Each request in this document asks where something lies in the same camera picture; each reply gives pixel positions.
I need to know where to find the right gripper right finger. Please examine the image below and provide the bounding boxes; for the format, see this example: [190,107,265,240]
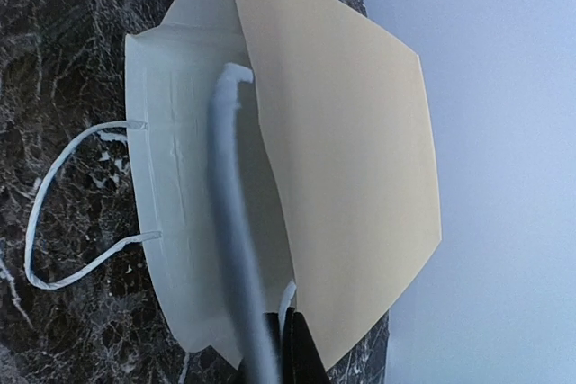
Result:
[281,307,330,384]

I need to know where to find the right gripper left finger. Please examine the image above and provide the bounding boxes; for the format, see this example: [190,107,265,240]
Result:
[235,312,283,383]

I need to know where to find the brown paper bag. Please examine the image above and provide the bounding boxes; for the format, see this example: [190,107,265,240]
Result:
[24,0,442,371]

